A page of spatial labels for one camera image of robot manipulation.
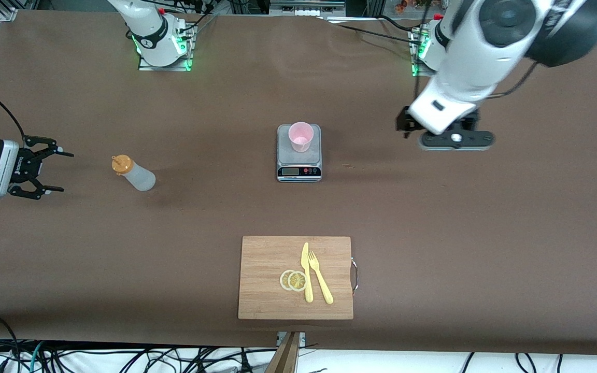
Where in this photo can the brown table cover sheet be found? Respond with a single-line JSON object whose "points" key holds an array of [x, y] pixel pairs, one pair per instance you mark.
{"points": [[174, 259]]}

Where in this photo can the silver digital kitchen scale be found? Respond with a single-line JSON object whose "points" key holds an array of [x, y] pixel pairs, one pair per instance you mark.
{"points": [[298, 168]]}

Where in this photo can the pink paper cup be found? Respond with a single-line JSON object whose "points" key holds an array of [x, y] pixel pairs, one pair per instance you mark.
{"points": [[301, 135]]}

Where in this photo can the wooden post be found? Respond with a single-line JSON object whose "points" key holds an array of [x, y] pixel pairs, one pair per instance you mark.
{"points": [[285, 357]]}

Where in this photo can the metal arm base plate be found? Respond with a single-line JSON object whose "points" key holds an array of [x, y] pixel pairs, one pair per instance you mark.
{"points": [[145, 68], [417, 73]]}

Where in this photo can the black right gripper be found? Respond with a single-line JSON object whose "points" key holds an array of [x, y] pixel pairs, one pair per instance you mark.
{"points": [[25, 167]]}

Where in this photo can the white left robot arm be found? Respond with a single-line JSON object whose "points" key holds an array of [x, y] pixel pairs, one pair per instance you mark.
{"points": [[485, 52]]}

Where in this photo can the metal post bracket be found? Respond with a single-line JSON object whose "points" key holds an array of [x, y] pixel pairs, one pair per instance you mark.
{"points": [[302, 338]]}

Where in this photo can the translucent sauce bottle orange cap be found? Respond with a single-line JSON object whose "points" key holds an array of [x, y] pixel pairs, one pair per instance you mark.
{"points": [[140, 178]]}

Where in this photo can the aluminium corner bracket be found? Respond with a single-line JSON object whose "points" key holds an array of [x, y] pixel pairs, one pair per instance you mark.
{"points": [[8, 14]]}

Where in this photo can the yellow plastic knife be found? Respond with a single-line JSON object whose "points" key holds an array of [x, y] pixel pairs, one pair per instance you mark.
{"points": [[308, 290]]}

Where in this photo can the wooden cutting board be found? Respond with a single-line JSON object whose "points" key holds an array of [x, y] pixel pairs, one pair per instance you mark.
{"points": [[262, 290]]}

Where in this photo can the yellow plastic fork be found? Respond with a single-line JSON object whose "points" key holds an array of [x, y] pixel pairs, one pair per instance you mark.
{"points": [[324, 291]]}

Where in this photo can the lemon slice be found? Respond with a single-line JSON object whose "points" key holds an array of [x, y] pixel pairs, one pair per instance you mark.
{"points": [[297, 281], [283, 280]]}

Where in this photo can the white power strip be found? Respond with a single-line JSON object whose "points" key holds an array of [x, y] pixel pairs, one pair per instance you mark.
{"points": [[309, 10]]}

